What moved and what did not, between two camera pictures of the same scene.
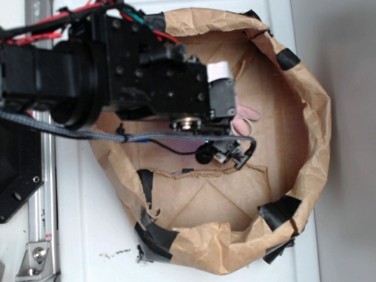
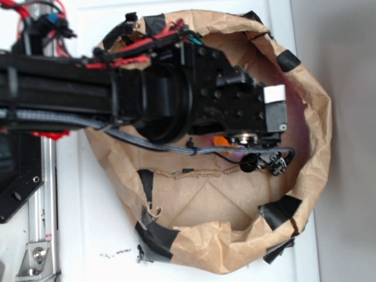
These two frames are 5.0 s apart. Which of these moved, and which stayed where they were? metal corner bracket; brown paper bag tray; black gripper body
Moved: black gripper body
Stayed: brown paper bag tray; metal corner bracket
